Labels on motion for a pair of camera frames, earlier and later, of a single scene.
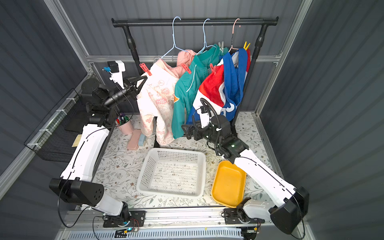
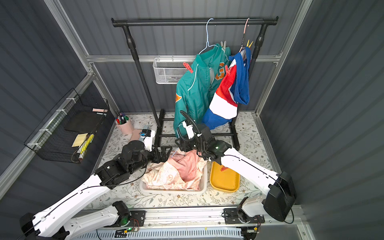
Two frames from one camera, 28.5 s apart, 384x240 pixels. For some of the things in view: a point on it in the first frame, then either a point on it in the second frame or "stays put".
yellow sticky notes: [77, 141] stays put
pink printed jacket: [157, 100] to [183, 171]
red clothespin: [213, 67] to [187, 66]
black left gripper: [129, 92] to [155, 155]
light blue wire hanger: [174, 45] to [175, 152]
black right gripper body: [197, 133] to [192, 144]
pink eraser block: [133, 140] stays put
